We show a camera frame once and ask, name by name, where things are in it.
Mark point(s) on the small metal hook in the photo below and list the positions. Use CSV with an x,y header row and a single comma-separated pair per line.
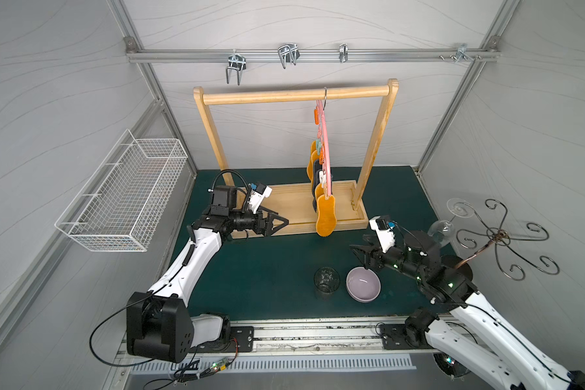
x,y
343,53

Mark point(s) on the metal double hook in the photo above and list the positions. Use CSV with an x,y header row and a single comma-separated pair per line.
x,y
236,65

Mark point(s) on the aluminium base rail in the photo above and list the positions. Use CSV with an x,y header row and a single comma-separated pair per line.
x,y
348,335

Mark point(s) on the wooden clothes rack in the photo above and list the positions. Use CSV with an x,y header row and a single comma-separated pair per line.
x,y
296,200

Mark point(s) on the white wire basket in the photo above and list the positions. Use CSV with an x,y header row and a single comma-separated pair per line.
x,y
120,206

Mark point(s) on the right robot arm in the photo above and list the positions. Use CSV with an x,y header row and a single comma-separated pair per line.
x,y
505,359

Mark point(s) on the dark navy insole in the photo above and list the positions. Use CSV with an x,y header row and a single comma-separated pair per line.
x,y
317,170

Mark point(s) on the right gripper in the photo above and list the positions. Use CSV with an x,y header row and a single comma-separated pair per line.
x,y
372,256

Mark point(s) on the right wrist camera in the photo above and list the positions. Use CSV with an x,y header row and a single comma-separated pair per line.
x,y
383,228

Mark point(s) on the white vented strip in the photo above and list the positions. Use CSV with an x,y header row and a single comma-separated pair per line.
x,y
280,364

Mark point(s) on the purple bowl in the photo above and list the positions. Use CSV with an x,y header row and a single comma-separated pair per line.
x,y
363,285

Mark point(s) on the pink clip hanger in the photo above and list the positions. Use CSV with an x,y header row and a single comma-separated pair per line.
x,y
323,144

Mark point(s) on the yellow insole front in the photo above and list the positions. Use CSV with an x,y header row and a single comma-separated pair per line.
x,y
326,215

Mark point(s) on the metal glass holder stand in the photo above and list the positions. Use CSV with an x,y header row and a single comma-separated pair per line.
x,y
496,237

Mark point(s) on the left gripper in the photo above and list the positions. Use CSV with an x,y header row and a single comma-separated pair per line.
x,y
263,223

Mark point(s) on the yellow insole back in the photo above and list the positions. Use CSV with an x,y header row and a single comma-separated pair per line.
x,y
314,156

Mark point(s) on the aluminium top rail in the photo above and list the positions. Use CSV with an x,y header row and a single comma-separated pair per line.
x,y
329,55

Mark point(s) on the yellow insole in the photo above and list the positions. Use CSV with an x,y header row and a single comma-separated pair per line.
x,y
318,190
314,156
326,215

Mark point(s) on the metal corner hook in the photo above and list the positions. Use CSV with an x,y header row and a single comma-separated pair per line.
x,y
461,54

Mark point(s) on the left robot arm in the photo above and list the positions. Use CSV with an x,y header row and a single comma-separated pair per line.
x,y
158,324

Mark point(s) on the metal loop hook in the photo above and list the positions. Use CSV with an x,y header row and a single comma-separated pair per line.
x,y
288,54

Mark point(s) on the hanging wine glass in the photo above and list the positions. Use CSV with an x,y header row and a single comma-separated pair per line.
x,y
460,208

